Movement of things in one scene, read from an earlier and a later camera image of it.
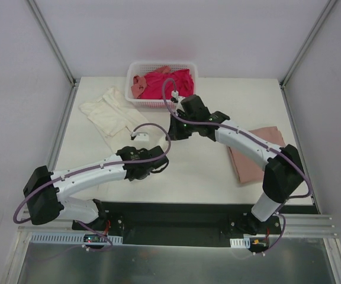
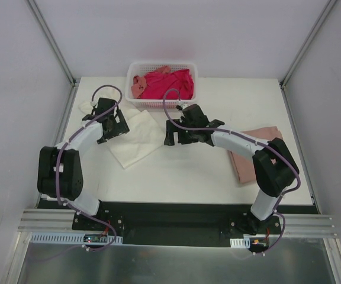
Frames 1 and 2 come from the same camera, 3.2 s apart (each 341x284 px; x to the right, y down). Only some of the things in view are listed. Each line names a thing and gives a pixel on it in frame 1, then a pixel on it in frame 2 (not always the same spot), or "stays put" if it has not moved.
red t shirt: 154,83 stays put
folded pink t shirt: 248,170 stays put
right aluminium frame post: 325,12 stays put
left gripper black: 161,152 → 119,126
